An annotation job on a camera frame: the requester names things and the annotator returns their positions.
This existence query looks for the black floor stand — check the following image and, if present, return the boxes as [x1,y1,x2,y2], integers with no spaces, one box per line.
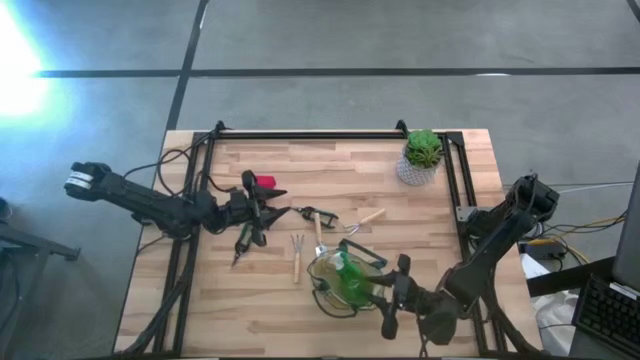
[0,198,82,360]

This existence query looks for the green spray bottle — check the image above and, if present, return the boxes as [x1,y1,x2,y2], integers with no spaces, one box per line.
[335,252,374,307]

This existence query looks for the green-handled pruning shears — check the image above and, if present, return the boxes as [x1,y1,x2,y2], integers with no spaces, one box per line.
[231,223,254,268]

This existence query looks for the black aluminium frame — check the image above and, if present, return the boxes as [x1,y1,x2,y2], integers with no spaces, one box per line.
[114,119,544,357]

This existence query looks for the black looped cable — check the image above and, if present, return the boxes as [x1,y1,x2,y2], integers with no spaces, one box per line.
[122,143,221,199]

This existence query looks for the green and black garden snips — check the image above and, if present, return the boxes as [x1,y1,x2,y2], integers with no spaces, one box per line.
[291,205,340,231]

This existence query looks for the succulent in white patterned pot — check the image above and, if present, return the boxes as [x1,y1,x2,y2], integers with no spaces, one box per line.
[396,128,445,188]

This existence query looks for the hand rake long bent tines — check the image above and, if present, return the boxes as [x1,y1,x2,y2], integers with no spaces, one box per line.
[343,207,387,237]

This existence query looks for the dark monitor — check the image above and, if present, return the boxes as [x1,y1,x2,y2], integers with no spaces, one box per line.
[612,162,640,291]

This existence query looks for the yellow cable bundle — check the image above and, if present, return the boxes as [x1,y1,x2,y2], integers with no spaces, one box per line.
[519,212,629,266]

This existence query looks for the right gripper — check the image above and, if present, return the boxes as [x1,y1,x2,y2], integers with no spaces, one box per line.
[370,254,429,342]

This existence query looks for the black keyboard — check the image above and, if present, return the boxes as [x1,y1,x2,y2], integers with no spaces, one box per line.
[572,277,640,357]

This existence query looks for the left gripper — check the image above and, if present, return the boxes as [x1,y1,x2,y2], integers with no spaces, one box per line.
[218,170,293,249]

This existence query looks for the wooden-handled metal trowel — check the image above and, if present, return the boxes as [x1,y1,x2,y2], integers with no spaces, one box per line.
[313,211,329,257]

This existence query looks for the black desk bar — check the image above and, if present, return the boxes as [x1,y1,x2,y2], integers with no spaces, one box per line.
[527,256,617,299]

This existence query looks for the beige and green gardening bag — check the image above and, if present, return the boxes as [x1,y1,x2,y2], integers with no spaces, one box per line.
[305,238,390,320]

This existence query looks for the white plastic bag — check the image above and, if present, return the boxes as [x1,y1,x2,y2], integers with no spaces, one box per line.
[532,292,581,357]

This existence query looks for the hand cultivator short hooked tines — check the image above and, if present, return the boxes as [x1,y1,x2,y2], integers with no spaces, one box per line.
[291,233,305,286]

